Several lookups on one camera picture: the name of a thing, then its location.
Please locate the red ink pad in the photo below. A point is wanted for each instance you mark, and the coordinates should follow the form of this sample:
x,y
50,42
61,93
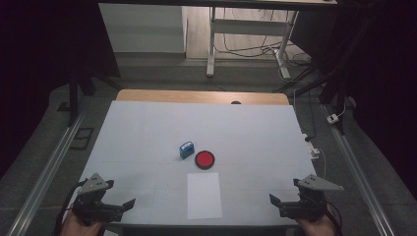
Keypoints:
x,y
205,159

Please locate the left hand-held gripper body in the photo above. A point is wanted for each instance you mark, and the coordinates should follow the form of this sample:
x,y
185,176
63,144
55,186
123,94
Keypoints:
x,y
93,209

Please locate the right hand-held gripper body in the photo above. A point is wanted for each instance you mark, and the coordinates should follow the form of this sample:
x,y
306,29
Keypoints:
x,y
308,206

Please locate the aluminium floor rail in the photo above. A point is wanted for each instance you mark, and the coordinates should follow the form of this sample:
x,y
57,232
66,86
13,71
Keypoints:
x,y
360,183
42,183

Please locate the white paper sheet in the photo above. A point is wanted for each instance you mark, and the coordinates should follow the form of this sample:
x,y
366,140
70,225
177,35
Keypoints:
x,y
204,196

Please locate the white table cover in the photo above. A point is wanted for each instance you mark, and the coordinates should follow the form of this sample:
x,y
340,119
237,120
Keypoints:
x,y
147,131

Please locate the blue stamp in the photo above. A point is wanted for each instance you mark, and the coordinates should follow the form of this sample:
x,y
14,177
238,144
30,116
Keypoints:
x,y
187,150

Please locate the black curtain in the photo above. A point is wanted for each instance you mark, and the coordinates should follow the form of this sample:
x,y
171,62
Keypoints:
x,y
387,82
39,49

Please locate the white cabinet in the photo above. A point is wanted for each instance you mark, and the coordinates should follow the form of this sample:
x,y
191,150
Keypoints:
x,y
141,29

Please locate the white metal desk frame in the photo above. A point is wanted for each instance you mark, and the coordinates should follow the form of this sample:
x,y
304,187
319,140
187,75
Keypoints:
x,y
249,27

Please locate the black table grommet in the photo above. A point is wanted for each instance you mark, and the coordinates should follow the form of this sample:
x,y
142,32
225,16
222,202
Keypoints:
x,y
236,102

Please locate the white adapter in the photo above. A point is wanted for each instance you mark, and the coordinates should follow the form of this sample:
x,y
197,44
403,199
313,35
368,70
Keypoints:
x,y
332,118

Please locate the black metal stand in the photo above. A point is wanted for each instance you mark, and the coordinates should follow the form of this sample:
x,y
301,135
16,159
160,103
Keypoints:
x,y
337,82
72,98

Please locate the person's left hand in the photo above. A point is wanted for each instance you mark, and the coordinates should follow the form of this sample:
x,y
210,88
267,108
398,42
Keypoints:
x,y
80,229

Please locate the white power strip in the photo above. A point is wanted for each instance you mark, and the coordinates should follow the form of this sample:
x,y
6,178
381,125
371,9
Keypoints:
x,y
311,149

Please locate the person's right hand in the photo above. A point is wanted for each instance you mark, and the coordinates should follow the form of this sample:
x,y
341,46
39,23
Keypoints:
x,y
318,227

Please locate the black floor frame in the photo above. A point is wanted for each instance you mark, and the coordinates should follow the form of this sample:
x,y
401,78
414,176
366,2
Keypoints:
x,y
74,139

